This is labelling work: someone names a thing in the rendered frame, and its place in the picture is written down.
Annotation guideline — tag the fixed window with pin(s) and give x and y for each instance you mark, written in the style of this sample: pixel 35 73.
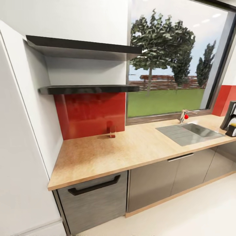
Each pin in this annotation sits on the fixed window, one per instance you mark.
pixel 187 46

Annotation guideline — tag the cabinet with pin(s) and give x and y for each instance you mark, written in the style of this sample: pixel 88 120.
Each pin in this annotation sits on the cabinet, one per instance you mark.
pixel 154 182

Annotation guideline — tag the coffee maker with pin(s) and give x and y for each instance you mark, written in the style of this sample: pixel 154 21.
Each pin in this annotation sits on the coffee maker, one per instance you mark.
pixel 230 116

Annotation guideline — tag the shelf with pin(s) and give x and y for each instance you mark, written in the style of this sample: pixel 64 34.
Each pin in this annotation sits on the shelf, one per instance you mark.
pixel 64 48
pixel 79 89

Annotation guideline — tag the drop in sink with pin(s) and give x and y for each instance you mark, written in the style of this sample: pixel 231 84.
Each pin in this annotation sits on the drop in sink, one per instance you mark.
pixel 189 133

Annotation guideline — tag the dishwasher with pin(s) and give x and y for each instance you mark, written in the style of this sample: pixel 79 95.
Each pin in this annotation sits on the dishwasher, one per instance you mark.
pixel 94 202

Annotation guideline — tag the bottle of coffee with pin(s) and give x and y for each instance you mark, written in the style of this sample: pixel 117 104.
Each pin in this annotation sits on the bottle of coffee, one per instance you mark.
pixel 232 130

